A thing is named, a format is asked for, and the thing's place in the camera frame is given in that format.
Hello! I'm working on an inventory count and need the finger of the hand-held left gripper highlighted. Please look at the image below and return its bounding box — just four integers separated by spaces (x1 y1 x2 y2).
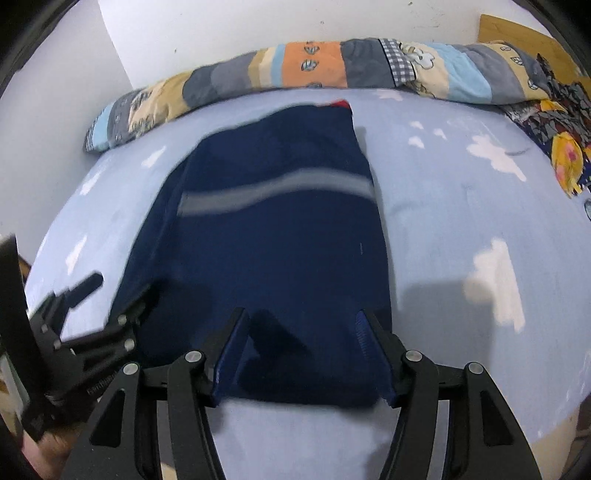
28 272 105 342
58 284 155 370

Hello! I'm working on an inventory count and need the floral patterned cloth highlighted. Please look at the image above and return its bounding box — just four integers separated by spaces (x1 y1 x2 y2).
501 53 591 160

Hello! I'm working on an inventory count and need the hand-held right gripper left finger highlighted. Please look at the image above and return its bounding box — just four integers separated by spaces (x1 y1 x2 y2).
62 307 251 480

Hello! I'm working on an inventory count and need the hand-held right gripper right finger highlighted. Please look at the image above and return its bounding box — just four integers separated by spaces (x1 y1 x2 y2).
355 308 541 480

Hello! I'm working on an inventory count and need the person's left hand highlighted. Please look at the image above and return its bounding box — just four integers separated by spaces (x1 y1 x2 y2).
21 422 86 480

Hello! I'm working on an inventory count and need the navy blue jacket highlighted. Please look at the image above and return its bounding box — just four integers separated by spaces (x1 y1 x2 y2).
108 99 393 409

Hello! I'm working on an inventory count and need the yellow printed cloth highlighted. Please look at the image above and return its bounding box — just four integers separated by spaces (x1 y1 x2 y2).
549 99 591 199

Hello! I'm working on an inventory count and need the patchwork rolled quilt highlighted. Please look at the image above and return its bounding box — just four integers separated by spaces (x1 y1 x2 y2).
83 38 566 155

